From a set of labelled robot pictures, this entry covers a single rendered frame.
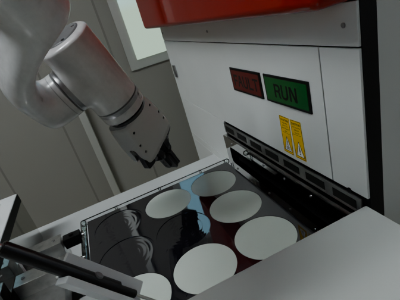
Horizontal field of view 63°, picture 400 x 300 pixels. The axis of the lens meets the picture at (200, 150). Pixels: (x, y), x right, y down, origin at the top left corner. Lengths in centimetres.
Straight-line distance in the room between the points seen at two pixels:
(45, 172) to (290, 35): 181
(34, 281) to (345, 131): 56
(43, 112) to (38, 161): 158
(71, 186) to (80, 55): 167
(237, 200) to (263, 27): 32
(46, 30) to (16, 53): 5
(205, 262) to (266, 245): 10
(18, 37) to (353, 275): 45
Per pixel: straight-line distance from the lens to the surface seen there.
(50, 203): 219
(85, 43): 52
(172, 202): 70
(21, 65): 45
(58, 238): 75
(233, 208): 62
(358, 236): 44
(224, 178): 72
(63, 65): 52
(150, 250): 60
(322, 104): 47
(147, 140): 61
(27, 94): 48
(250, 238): 55
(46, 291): 68
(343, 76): 42
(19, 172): 213
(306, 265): 41
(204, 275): 52
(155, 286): 54
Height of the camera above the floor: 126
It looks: 24 degrees down
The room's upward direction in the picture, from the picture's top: 17 degrees counter-clockwise
